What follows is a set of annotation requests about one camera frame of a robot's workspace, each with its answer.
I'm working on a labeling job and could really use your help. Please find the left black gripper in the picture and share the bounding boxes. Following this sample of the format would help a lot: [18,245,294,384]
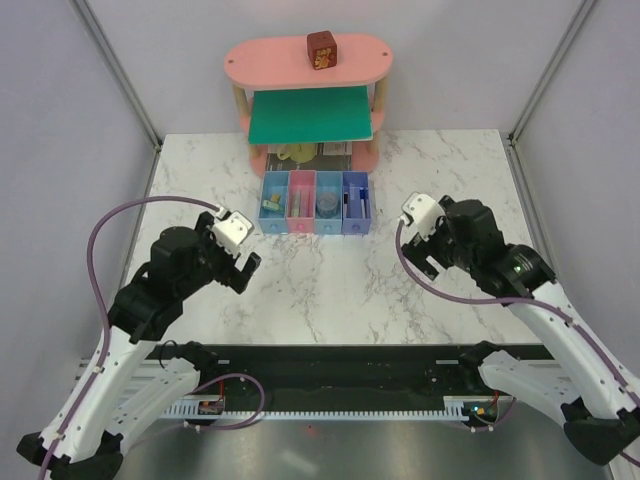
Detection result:
[178,211,261,297]

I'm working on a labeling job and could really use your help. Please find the light blue drawer box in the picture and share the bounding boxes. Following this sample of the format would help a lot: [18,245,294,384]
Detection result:
[258,171,289,235]

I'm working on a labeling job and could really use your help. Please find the green correction tape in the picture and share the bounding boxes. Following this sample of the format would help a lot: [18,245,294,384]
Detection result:
[262,200,282,212]

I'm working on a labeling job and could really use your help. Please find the purple drawer box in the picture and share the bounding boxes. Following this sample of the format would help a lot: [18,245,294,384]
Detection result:
[342,171,372,235]

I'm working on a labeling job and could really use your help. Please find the green highlighter pen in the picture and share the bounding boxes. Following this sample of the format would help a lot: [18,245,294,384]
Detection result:
[292,187,305,205]

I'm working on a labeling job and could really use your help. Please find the blue capped white pen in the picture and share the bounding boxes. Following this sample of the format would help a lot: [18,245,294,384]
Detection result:
[358,188,367,219]

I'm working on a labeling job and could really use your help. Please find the pink drawer box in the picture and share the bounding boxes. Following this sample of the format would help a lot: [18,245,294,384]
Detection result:
[286,170,316,234]

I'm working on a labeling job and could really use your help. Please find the teal blue drawer box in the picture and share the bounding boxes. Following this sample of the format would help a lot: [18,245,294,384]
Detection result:
[314,171,343,235]

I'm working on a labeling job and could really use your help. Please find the clear cup with bands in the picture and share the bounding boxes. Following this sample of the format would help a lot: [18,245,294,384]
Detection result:
[316,191,341,219]

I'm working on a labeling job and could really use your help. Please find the pink wooden tiered shelf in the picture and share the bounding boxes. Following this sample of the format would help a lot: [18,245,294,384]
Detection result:
[224,33,393,175]

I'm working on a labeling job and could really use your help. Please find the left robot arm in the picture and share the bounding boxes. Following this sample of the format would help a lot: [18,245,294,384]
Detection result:
[17,209,260,479]

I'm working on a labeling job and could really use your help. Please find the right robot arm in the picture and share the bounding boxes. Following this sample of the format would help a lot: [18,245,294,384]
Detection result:
[395,192,639,465]

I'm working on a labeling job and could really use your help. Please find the yellow-green mug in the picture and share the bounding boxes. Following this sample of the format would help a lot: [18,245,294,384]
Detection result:
[276,143,317,164]

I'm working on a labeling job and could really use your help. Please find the dark printed booklet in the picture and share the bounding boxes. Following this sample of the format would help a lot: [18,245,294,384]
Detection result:
[266,142,352,171]

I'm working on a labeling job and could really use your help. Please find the green cutting mat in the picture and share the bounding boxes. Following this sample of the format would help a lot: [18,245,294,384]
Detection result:
[248,86,373,145]

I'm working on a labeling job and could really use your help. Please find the brown cube box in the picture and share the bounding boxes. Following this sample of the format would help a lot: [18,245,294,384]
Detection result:
[306,30,338,70]

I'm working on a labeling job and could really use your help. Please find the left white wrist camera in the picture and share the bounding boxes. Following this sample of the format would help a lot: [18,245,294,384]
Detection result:
[210,209,255,259]

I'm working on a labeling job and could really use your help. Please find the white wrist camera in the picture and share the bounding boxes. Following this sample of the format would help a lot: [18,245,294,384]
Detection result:
[210,209,255,259]
[400,192,445,239]

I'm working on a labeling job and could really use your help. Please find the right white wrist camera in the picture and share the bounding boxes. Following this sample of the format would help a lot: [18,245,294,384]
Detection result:
[400,192,445,239]

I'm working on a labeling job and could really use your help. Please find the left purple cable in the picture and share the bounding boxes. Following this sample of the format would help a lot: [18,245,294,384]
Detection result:
[37,196,266,480]

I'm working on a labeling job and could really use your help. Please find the white slotted cable duct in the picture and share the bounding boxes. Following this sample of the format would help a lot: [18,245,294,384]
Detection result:
[160,398,497,422]

